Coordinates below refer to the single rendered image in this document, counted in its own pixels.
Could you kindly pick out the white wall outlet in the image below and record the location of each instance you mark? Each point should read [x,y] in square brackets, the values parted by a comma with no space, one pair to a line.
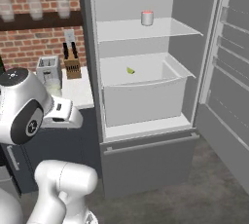
[69,35]

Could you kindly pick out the green lemon wedge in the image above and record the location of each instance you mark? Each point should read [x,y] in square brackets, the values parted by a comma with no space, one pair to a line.
[130,70]

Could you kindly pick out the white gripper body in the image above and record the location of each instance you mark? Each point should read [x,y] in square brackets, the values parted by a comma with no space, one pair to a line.
[74,120]

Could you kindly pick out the white fridge crisper drawer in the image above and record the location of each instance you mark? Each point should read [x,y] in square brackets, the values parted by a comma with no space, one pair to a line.
[142,104]

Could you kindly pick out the wooden knife block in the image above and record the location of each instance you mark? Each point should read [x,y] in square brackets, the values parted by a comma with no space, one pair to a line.
[72,67]

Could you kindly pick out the clear glass jar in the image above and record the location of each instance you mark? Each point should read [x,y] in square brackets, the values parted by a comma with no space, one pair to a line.
[6,5]
[35,5]
[63,4]

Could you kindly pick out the silver toaster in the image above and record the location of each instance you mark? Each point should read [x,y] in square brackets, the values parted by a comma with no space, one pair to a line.
[48,67]

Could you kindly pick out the dark wooden wall shelf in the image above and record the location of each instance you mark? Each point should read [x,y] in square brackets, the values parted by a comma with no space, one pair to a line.
[39,23]

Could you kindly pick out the grey freezer drawer front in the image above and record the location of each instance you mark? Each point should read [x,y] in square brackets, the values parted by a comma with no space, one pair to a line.
[149,169]

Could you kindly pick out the glass fridge shelf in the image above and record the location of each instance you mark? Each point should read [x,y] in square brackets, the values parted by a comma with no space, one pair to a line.
[129,29]

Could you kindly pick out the clear glass of lemonade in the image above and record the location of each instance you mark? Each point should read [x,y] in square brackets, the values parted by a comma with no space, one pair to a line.
[53,88]

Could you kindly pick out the dark blue base cabinet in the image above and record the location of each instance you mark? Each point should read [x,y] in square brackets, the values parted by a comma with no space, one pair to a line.
[64,146]

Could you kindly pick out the grey fridge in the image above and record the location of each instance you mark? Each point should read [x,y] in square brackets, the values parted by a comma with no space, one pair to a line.
[89,72]

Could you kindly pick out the grey fridge door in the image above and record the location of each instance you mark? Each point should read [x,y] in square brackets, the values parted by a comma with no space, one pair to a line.
[227,104]

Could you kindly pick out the white can with red lid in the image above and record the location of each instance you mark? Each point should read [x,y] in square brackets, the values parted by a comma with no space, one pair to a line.
[147,18]

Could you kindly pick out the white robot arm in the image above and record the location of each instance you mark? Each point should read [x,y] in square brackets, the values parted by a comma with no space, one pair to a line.
[19,111]

